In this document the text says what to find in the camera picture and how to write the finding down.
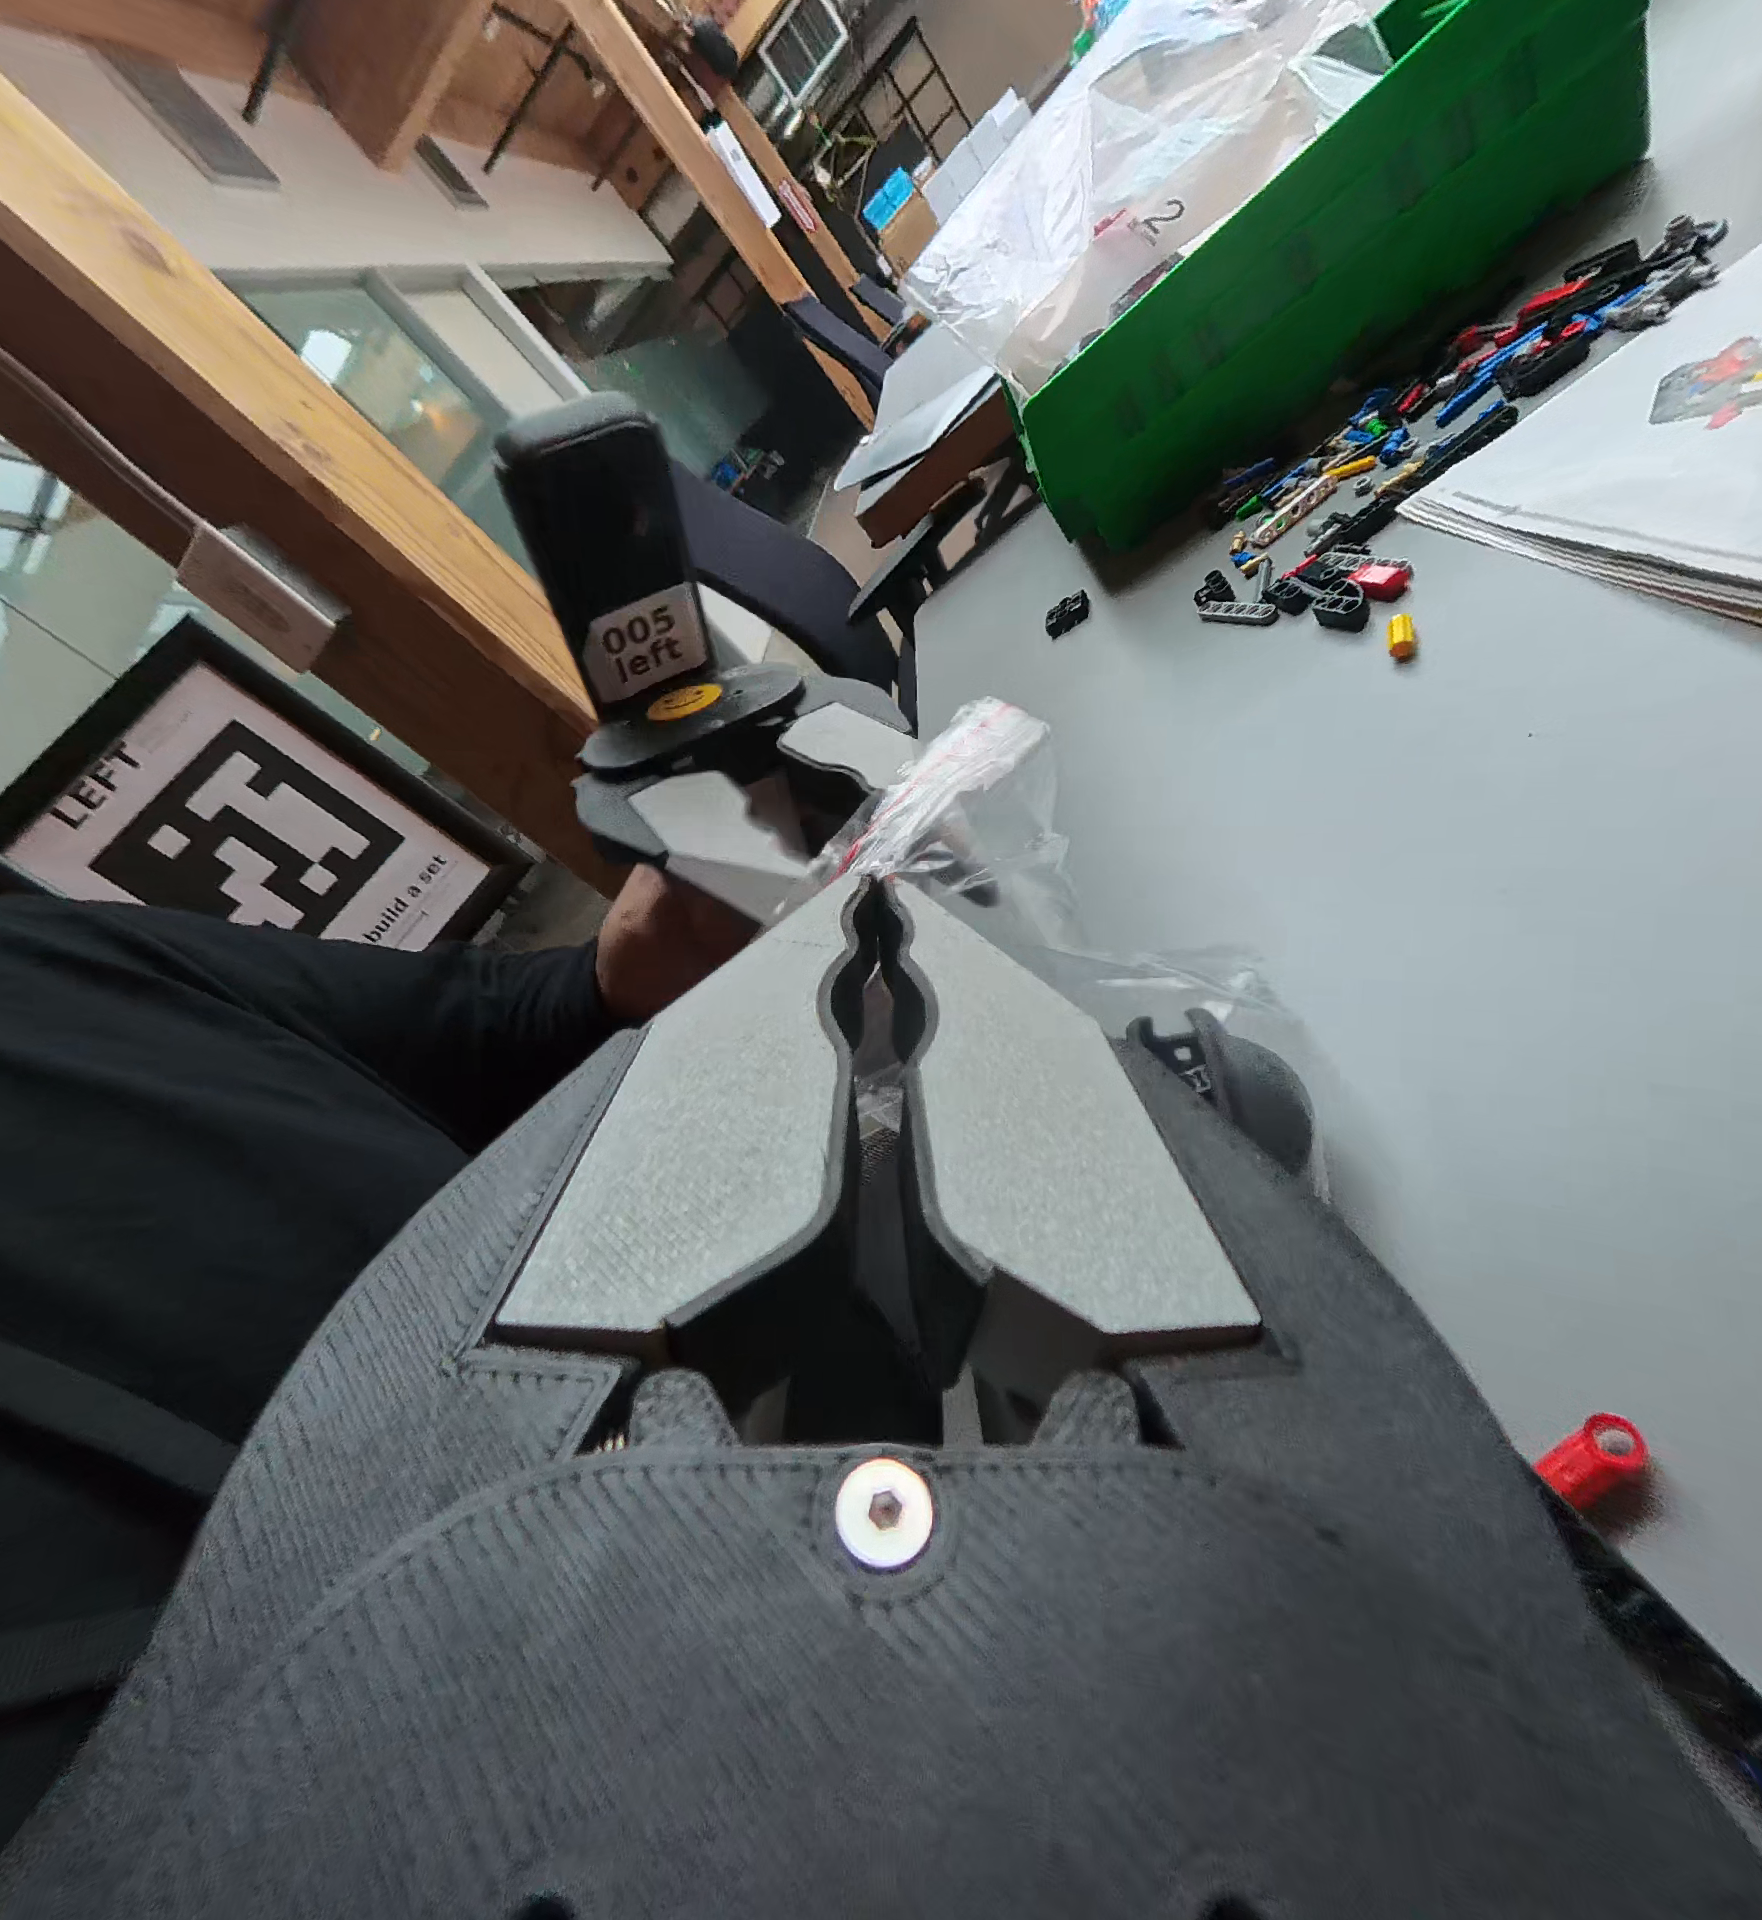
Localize framed marker sign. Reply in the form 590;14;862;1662
0;617;538;953

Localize clear zip plastic bag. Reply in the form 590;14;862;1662
768;695;1277;1083

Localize crumpled clear plastic bags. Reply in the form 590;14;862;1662
902;0;1412;395

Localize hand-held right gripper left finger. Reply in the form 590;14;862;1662
492;879;880;1416

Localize person's left hand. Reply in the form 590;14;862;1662
592;867;768;1029

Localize pile of loose lego pieces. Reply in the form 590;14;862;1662
1193;212;1734;631

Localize person's left forearm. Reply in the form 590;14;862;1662
0;896;634;1201

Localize black rubber tyre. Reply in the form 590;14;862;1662
1121;1005;1315;1182

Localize white junction box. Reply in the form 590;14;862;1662
173;523;353;674

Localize green plastic bin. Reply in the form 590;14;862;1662
996;0;1649;551

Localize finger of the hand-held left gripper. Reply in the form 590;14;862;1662
621;767;826;928
777;697;916;848

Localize black office chair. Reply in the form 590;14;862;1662
669;460;1021;723

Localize white instruction booklet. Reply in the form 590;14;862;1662
1394;178;1762;649

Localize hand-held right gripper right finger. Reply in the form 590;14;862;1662
880;887;1263;1406

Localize person's torso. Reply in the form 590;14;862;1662
0;1052;523;1741

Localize lego engine frame assembly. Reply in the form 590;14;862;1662
1534;1412;1762;1804

